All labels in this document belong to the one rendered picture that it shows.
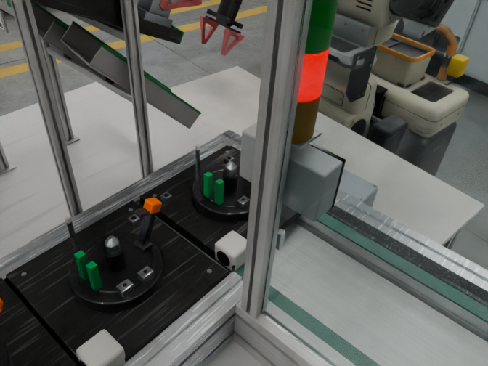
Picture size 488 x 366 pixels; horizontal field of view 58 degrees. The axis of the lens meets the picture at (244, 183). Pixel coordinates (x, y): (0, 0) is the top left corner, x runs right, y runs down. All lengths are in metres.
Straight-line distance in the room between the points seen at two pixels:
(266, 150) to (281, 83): 0.09
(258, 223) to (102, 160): 0.65
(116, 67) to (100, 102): 0.55
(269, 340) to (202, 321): 0.10
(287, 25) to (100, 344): 0.45
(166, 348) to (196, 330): 0.05
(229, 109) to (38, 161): 0.54
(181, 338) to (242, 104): 0.85
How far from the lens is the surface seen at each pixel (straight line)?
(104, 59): 0.82
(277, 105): 0.43
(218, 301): 0.70
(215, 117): 1.27
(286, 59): 0.40
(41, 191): 1.07
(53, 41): 0.94
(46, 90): 0.74
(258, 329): 0.68
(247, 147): 0.53
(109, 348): 0.63
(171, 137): 1.19
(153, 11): 0.87
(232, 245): 0.72
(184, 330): 0.67
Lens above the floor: 1.52
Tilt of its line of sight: 40 degrees down
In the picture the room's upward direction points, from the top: 4 degrees clockwise
